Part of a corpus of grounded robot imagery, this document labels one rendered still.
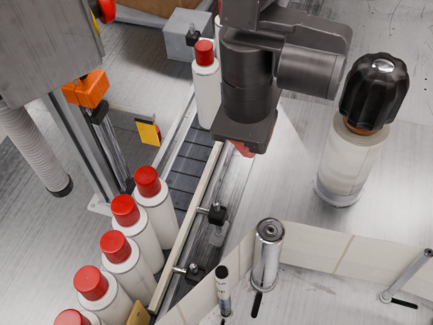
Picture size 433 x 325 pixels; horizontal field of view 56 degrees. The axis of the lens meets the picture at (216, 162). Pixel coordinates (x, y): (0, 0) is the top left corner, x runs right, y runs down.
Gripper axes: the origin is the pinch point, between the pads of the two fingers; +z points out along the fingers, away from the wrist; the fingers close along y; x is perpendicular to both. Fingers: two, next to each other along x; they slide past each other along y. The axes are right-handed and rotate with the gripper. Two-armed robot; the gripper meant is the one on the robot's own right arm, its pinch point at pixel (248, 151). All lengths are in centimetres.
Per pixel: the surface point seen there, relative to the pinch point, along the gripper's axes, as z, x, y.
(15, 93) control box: -21.0, 16.7, -14.4
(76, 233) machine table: 25.9, 32.2, -9.1
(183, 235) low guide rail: 18.0, 9.5, -6.9
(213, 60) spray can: 3.8, 12.2, 20.9
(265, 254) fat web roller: 6.8, -5.4, -10.9
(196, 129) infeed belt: 21.1, 16.6, 18.3
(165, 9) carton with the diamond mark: 20, 39, 56
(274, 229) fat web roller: 3.3, -6.0, -8.7
